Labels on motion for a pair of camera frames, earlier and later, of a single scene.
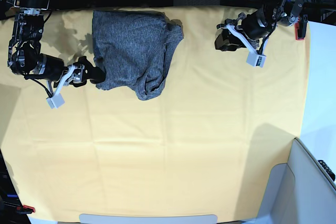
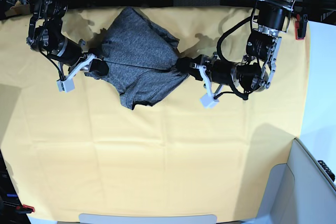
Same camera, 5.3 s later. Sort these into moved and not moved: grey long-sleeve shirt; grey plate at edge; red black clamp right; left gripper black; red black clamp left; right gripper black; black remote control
Moved: left gripper black; right gripper black; grey long-sleeve shirt
Not moved: red black clamp right; red black clamp left; grey plate at edge; black remote control
